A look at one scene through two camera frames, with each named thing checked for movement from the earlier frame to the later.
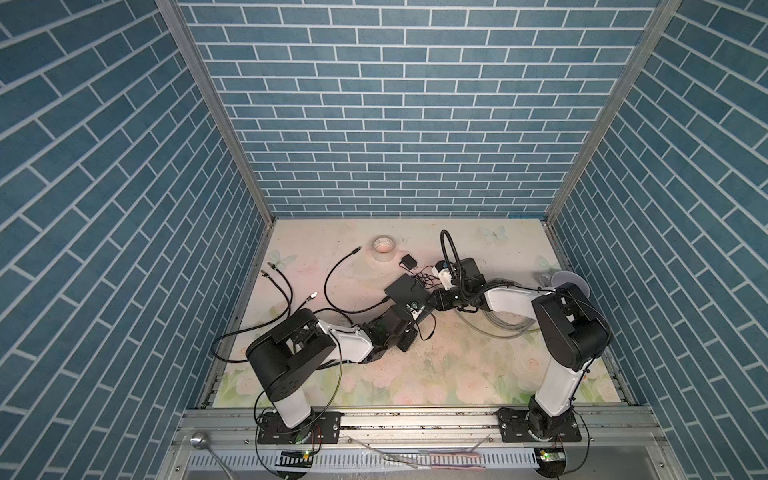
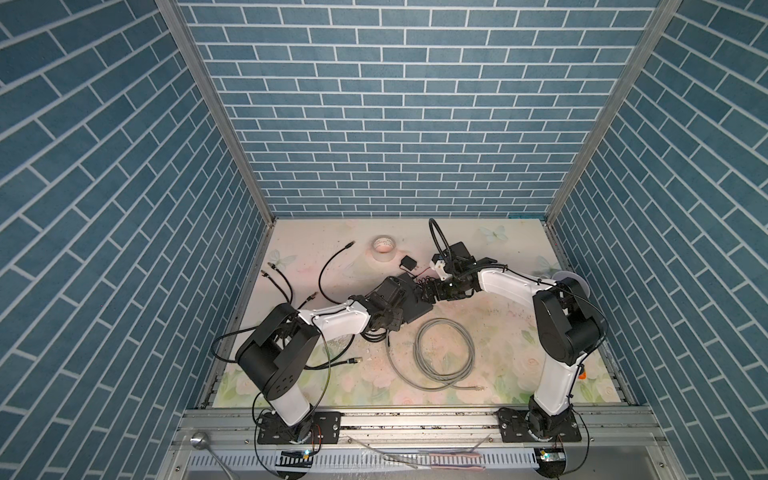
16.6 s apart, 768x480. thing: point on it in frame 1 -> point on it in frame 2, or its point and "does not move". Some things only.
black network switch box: [408, 294] does not move
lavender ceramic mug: [562, 277] does not move
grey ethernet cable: [509, 319] -> [436, 387]
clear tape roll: [383, 248] does not move
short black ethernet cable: [325, 291] -> [325, 266]
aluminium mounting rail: [617, 443] does not move
